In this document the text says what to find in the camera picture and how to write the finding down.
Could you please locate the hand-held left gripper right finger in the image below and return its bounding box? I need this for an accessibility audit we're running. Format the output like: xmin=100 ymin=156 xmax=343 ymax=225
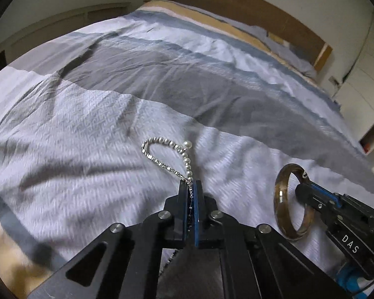
xmin=190 ymin=179 xmax=331 ymax=299

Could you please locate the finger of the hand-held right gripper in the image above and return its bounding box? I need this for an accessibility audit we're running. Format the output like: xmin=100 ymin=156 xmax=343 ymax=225
xmin=294 ymin=183 xmax=329 ymax=217
xmin=302 ymin=174 xmax=342 ymax=209

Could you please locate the grey pillow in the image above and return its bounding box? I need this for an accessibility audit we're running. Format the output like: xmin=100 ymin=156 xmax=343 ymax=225
xmin=248 ymin=25 xmax=319 ymax=79

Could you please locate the wooden headboard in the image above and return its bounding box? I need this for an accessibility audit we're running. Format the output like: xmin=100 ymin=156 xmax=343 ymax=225
xmin=165 ymin=0 xmax=333 ymax=71

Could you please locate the white cabinet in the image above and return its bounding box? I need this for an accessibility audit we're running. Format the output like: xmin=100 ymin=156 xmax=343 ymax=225
xmin=335 ymin=12 xmax=374 ymax=165

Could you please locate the brown wooden bangle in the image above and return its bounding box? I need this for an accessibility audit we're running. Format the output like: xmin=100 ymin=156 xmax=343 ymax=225
xmin=274 ymin=163 xmax=317 ymax=242

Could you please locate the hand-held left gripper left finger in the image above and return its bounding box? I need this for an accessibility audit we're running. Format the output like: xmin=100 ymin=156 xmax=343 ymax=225
xmin=27 ymin=179 xmax=190 ymax=299

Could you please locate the striped duvet cover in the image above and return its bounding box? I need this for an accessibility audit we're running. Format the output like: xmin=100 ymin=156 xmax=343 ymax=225
xmin=0 ymin=0 xmax=374 ymax=299

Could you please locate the pearl and rhinestone bracelet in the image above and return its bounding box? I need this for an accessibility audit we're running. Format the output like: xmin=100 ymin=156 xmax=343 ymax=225
xmin=141 ymin=136 xmax=195 ymax=270

